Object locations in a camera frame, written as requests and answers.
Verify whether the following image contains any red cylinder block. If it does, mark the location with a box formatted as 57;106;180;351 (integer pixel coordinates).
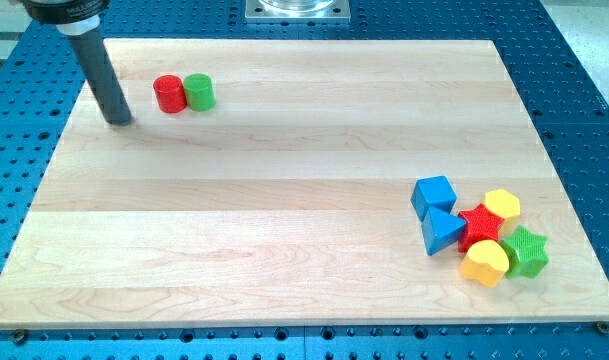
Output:
153;75;187;113

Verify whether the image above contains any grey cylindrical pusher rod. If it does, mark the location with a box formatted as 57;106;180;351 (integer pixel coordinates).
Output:
56;15;132;126

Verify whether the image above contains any black robot arm flange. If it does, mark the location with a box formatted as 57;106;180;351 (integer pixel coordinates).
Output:
21;0;110;25

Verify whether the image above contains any blue cube block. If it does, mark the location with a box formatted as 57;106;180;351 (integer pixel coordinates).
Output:
410;175;457;221

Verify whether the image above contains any light wooden board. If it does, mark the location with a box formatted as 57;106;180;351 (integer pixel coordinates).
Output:
0;38;609;330

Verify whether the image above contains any green cylinder block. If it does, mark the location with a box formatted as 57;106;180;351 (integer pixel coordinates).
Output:
183;73;216;112

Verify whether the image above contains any blue triangle block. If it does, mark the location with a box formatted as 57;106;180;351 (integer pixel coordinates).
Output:
421;207;466;256

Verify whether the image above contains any red star block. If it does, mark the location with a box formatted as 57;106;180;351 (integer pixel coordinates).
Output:
458;204;504;253

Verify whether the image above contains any yellow heart block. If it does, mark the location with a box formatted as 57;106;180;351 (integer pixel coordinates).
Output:
459;240;510;287

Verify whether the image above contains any yellow hexagon block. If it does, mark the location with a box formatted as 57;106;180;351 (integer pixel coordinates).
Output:
483;189;521;235

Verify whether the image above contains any green star block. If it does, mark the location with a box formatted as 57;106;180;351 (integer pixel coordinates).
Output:
500;225;549;279

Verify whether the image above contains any blue perforated metal table plate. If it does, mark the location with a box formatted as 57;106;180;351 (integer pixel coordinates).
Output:
0;0;609;359

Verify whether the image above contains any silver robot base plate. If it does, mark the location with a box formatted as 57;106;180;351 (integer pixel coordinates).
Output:
244;0;351;24

